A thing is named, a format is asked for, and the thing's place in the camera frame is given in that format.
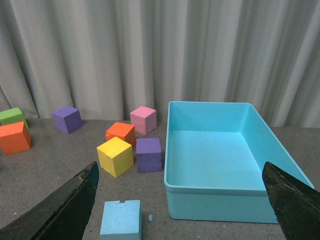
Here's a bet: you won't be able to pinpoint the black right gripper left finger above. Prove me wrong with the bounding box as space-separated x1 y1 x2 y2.
0 161 99 240

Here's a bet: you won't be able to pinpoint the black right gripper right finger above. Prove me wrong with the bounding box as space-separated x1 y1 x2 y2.
262 161 320 240

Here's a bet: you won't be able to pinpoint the notched light blue foam block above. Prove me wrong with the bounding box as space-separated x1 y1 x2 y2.
100 200 142 240

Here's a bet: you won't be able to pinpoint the yellow foam block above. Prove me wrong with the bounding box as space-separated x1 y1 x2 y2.
96 137 134 178

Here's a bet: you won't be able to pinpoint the light blue plastic bin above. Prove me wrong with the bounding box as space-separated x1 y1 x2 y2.
164 101 311 224

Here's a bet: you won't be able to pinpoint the chipped orange foam block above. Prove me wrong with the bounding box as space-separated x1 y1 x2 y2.
105 122 136 146

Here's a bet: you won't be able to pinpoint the cracked purple foam block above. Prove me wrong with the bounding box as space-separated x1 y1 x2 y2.
136 137 162 173

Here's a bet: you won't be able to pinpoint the green foam block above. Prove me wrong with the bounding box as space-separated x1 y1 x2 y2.
0 107 29 128

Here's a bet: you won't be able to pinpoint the pink foam block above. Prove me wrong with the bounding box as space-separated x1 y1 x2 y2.
130 106 157 136

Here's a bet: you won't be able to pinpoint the grey pleated curtain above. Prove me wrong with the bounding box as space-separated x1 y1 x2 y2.
0 0 320 128

